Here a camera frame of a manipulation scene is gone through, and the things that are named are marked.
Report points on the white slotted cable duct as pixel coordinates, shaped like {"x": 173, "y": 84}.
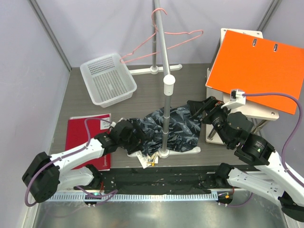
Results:
{"x": 82, "y": 197}

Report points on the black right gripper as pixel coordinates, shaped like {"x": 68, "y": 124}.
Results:
{"x": 195, "y": 107}

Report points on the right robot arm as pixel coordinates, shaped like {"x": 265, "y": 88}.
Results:
{"x": 285, "y": 189}

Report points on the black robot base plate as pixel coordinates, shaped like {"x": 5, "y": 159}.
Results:
{"x": 160, "y": 180}

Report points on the white paper price tag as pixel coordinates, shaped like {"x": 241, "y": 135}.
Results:
{"x": 147, "y": 160}

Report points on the red notebook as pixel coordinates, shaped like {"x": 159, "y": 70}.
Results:
{"x": 76, "y": 135}

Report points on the orange binder folder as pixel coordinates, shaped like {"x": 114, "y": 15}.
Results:
{"x": 256, "y": 65}

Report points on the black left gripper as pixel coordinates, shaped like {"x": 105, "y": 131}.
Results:
{"x": 138, "y": 137}

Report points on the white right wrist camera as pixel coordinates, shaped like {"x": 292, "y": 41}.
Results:
{"x": 237, "y": 99}

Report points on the grey clothes rack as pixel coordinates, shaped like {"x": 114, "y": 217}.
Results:
{"x": 166, "y": 68}

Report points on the dark shark-print shorts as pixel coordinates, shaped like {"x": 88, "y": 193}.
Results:
{"x": 183, "y": 135}

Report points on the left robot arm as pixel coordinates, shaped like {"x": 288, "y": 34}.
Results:
{"x": 48, "y": 174}

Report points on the white perforated plastic basket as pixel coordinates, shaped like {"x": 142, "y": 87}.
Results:
{"x": 108, "y": 80}

